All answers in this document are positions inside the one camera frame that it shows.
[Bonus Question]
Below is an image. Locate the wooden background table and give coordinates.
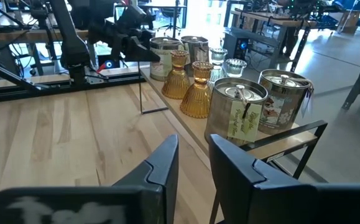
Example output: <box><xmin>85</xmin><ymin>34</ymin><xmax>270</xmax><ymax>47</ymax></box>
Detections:
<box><xmin>230</xmin><ymin>9</ymin><xmax>319</xmax><ymax>73</ymax></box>

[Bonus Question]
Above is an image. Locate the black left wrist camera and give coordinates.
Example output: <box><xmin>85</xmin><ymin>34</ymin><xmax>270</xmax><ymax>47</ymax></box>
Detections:
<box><xmin>116</xmin><ymin>4</ymin><xmax>148</xmax><ymax>30</ymax></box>

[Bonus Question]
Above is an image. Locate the black office chair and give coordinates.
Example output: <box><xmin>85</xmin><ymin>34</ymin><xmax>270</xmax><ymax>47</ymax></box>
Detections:
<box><xmin>157</xmin><ymin>6</ymin><xmax>183</xmax><ymax>37</ymax></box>

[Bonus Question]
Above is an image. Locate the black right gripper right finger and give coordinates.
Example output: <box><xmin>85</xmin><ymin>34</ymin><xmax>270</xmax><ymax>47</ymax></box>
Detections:
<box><xmin>209</xmin><ymin>134</ymin><xmax>360</xmax><ymax>224</ymax></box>

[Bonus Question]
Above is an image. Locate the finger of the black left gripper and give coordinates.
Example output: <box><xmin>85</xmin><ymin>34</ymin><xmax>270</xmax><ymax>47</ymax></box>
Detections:
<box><xmin>125</xmin><ymin>36</ymin><xmax>161</xmax><ymax>62</ymax></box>
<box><xmin>135</xmin><ymin>28</ymin><xmax>155</xmax><ymax>40</ymax></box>

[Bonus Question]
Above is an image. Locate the black computer tower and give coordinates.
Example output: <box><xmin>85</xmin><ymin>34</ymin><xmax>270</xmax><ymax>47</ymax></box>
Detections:
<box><xmin>222</xmin><ymin>28</ymin><xmax>251</xmax><ymax>60</ymax></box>

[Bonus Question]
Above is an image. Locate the clear glass candlestick holder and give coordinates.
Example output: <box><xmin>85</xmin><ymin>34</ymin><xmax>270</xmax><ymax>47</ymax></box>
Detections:
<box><xmin>208</xmin><ymin>47</ymin><xmax>229</xmax><ymax>91</ymax></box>
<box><xmin>224</xmin><ymin>58</ymin><xmax>248</xmax><ymax>78</ymax></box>

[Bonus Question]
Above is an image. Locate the green handwritten paper tag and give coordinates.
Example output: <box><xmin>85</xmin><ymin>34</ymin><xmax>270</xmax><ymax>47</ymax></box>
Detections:
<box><xmin>227</xmin><ymin>100</ymin><xmax>264</xmax><ymax>143</ymax></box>

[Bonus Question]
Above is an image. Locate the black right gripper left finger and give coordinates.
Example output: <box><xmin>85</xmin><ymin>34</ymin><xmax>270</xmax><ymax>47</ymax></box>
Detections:
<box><xmin>0</xmin><ymin>134</ymin><xmax>180</xmax><ymax>224</ymax></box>

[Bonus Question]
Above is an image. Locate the pale paper hang tag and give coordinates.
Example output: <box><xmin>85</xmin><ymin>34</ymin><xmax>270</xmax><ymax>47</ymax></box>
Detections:
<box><xmin>300</xmin><ymin>81</ymin><xmax>315</xmax><ymax>118</ymax></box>

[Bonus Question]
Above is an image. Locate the amber glass candlestick holder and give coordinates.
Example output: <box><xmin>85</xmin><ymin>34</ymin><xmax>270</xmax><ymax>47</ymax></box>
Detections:
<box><xmin>179</xmin><ymin>60</ymin><xmax>215</xmax><ymax>119</ymax></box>
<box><xmin>161</xmin><ymin>49</ymin><xmax>192</xmax><ymax>100</ymax></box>

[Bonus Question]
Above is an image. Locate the tin with dark floral label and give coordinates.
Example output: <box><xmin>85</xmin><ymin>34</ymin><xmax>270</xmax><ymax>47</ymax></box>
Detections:
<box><xmin>257</xmin><ymin>68</ymin><xmax>315</xmax><ymax>135</ymax></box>

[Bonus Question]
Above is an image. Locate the tin with green candles label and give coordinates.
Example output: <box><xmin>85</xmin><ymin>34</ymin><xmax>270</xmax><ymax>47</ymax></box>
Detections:
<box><xmin>149</xmin><ymin>36</ymin><xmax>185</xmax><ymax>82</ymax></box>

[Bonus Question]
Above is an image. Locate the silver tin with green tag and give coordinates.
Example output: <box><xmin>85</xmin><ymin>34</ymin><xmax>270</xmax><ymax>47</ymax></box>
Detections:
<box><xmin>204</xmin><ymin>77</ymin><xmax>269</xmax><ymax>147</ymax></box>

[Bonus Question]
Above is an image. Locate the wooden background workbench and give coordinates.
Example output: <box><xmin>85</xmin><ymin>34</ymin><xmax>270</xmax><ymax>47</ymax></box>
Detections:
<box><xmin>0</xmin><ymin>27</ymin><xmax>89</xmax><ymax>77</ymax></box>

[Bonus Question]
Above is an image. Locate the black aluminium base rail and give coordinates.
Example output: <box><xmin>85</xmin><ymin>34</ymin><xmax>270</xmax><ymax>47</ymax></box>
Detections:
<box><xmin>0</xmin><ymin>57</ymin><xmax>146</xmax><ymax>105</ymax></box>

